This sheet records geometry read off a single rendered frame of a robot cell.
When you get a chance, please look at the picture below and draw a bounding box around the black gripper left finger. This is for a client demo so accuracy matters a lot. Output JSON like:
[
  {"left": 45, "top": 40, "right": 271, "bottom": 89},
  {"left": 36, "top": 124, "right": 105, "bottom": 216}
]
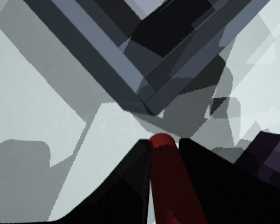
[{"left": 0, "top": 138, "right": 151, "bottom": 224}]

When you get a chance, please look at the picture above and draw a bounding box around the red peg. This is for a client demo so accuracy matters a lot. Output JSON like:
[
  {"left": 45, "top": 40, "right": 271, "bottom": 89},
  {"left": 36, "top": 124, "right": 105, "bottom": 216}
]
[{"left": 149, "top": 132, "right": 207, "bottom": 224}]

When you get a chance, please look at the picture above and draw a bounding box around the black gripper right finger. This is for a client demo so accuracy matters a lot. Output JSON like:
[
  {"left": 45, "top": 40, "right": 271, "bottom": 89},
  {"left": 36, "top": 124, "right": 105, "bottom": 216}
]
[{"left": 177, "top": 138, "right": 280, "bottom": 224}]

